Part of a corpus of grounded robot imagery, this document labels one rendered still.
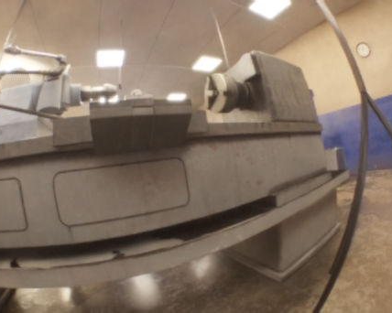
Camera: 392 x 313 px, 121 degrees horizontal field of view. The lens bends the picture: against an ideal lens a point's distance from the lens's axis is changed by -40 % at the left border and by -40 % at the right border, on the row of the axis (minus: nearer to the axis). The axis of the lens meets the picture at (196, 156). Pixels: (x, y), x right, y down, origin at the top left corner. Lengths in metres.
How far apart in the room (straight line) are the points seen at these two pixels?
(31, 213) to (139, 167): 0.42
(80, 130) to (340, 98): 4.32
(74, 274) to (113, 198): 0.28
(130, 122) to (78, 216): 0.35
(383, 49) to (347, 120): 1.72
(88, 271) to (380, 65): 4.52
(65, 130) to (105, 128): 0.16
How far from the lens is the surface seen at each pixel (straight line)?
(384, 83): 4.22
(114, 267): 0.52
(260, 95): 1.14
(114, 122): 0.52
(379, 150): 4.17
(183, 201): 0.68
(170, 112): 0.54
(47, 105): 0.85
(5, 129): 0.90
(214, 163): 0.74
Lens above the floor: 0.67
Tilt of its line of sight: 3 degrees up
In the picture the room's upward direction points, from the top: 9 degrees counter-clockwise
